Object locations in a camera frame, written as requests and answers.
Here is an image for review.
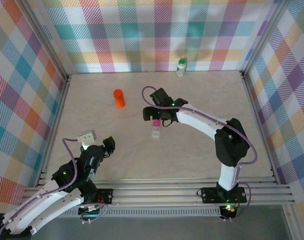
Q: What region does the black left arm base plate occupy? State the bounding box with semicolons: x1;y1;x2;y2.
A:
95;188;115;205

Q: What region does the clear pill box pink lid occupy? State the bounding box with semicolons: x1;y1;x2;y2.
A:
151;119;162;139

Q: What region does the aluminium mounting rail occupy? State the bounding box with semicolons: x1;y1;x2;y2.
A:
24;176;297;208

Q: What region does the white vitamin bottle green cap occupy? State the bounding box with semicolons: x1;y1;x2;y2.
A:
176;58;187;77

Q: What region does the aluminium side rail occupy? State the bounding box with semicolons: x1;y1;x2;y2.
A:
35;73;73;188
240;71;278;185

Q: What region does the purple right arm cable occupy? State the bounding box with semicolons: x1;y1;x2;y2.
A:
141;86;258;222

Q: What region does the aluminium corner post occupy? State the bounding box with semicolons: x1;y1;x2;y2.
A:
241;0;293;76
16;0;73;82

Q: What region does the orange pill bottle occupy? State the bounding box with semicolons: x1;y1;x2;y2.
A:
113;88;126;109

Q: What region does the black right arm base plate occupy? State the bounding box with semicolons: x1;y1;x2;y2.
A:
200;186;248;204

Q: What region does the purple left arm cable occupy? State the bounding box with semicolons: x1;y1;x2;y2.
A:
0;137;109;235

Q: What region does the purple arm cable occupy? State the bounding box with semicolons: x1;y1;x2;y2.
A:
0;137;109;235
141;86;258;222

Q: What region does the grey slotted cable duct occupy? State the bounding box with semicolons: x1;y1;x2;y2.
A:
60;208;222;218

